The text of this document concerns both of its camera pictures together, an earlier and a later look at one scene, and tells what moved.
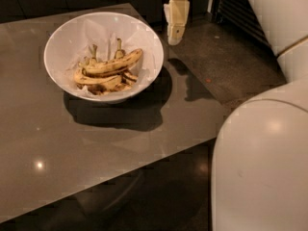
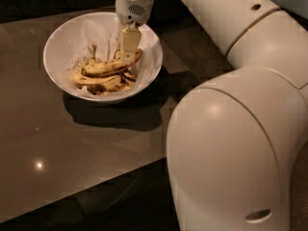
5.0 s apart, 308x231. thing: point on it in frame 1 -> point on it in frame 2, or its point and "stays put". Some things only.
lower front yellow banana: (97, 85) stays put
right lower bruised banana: (128, 78) stays put
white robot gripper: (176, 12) -> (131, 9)
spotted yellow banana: (115, 64) stays put
